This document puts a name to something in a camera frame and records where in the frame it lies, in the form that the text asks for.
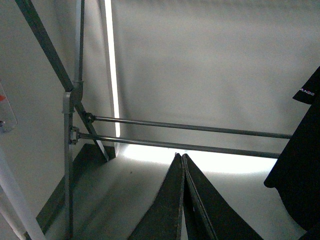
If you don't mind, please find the black printed t-shirt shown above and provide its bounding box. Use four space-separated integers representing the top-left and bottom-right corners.
264 69 320 240

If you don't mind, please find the grey metal drying rack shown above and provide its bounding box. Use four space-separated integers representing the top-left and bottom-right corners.
16 0 279 240

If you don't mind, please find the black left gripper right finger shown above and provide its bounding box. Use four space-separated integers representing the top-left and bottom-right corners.
182 154 262 240

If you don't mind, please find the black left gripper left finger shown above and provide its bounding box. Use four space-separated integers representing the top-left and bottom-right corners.
128 153 185 240

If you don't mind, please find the white vertical light strip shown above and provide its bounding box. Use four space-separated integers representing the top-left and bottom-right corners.
99 0 123 157

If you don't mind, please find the white tube at left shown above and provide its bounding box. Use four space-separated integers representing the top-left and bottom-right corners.
0 149 46 240

